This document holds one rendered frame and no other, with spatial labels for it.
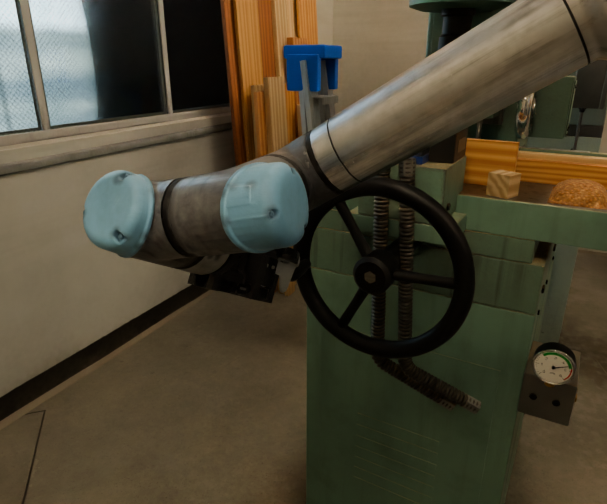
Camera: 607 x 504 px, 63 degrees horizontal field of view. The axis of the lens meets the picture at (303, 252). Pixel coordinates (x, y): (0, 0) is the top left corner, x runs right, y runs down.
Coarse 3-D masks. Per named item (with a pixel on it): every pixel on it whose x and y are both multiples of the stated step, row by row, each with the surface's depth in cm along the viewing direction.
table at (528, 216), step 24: (480, 192) 84; (528, 192) 84; (360, 216) 83; (456, 216) 82; (480, 216) 83; (504, 216) 81; (528, 216) 79; (552, 216) 77; (576, 216) 75; (600, 216) 74; (432, 240) 78; (552, 240) 78; (576, 240) 76; (600, 240) 75
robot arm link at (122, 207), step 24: (96, 192) 44; (120, 192) 43; (144, 192) 43; (96, 216) 44; (120, 216) 43; (144, 216) 43; (96, 240) 44; (120, 240) 43; (144, 240) 44; (168, 240) 53; (168, 264) 50; (192, 264) 52
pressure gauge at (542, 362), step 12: (540, 348) 79; (552, 348) 78; (564, 348) 78; (540, 360) 79; (552, 360) 78; (564, 360) 77; (540, 372) 79; (552, 372) 78; (564, 372) 77; (552, 384) 79
